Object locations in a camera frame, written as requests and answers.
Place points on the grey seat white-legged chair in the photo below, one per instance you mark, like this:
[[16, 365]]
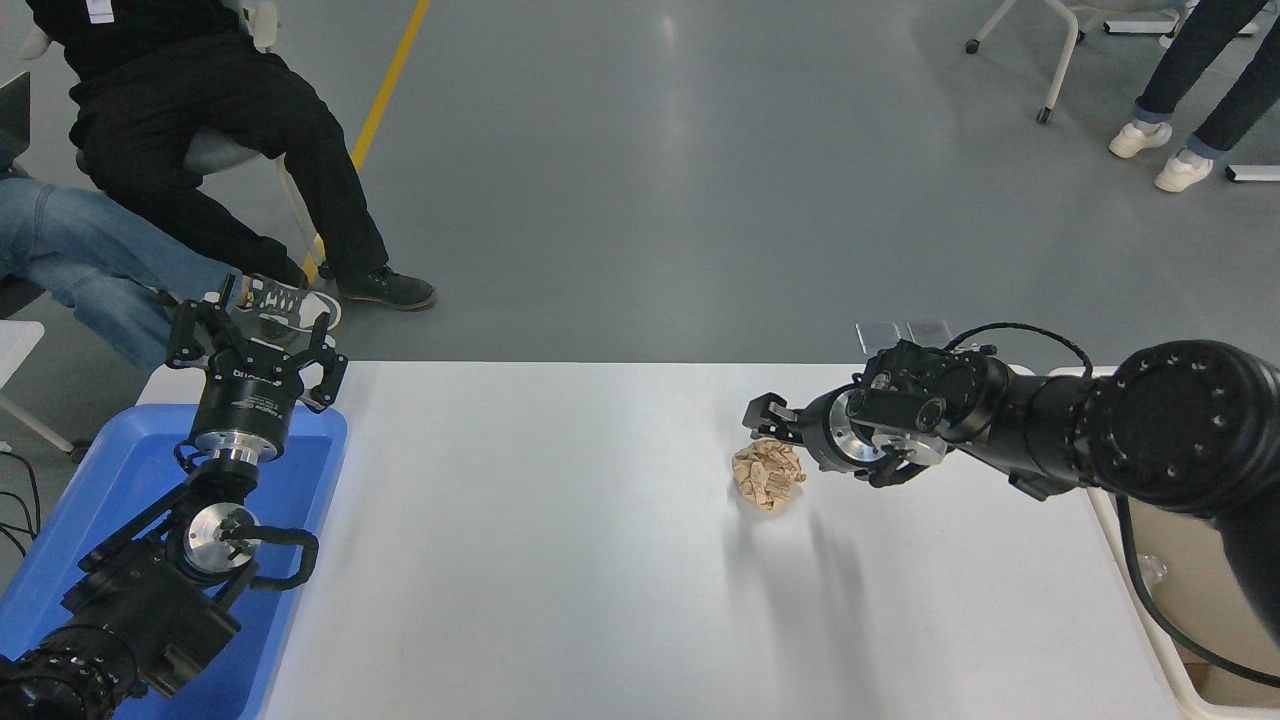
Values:
[[215, 155]]

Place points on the large pale bin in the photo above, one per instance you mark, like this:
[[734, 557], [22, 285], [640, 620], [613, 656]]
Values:
[[1190, 560]]

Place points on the white chair with casters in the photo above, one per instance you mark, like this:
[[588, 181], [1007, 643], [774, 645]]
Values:
[[971, 45]]

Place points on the standing person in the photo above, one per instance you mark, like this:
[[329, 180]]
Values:
[[1215, 100]]

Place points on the tan paper ball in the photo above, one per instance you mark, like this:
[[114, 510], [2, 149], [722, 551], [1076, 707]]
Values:
[[766, 477]]

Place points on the clear plastic wrap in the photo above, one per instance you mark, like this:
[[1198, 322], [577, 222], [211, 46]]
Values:
[[1153, 572]]

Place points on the seated person in jeans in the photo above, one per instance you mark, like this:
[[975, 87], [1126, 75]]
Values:
[[80, 250]]

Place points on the metal floor socket plate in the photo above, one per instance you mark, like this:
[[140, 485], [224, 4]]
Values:
[[878, 335], [928, 331]]

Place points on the seated person in black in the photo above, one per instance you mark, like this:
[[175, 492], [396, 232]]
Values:
[[250, 110]]

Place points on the white bar on floor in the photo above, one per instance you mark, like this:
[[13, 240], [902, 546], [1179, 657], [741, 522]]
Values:
[[1255, 173]]

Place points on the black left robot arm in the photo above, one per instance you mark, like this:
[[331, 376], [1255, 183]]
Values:
[[150, 600]]

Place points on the blue plastic tray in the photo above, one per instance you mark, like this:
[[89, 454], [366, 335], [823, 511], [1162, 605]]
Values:
[[120, 470]]

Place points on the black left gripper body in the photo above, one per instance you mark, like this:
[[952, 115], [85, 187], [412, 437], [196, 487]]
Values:
[[248, 400]]

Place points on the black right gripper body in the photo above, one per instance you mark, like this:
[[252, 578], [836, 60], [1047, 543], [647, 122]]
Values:
[[820, 430]]

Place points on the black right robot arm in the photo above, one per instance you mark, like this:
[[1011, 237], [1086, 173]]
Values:
[[1180, 420]]

